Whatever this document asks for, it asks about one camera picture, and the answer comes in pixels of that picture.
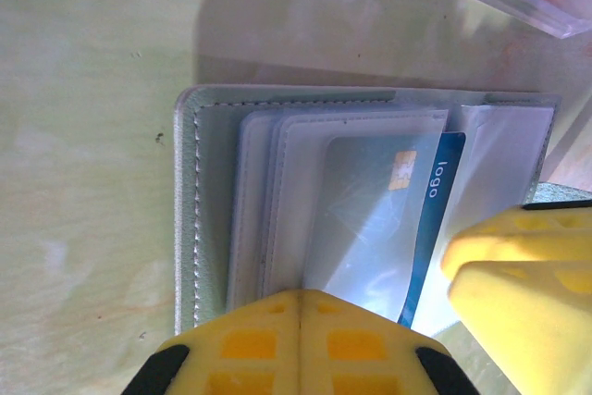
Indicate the green leather card holder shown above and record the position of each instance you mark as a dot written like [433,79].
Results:
[213,210]

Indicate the blue credit card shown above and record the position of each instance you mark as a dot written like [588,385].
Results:
[444,191]

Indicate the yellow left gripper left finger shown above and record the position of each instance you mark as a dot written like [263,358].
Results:
[250,353]

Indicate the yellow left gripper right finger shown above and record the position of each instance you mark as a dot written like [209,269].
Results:
[361,353]

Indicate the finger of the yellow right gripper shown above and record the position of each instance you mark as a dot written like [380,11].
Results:
[532,238]
[532,321]

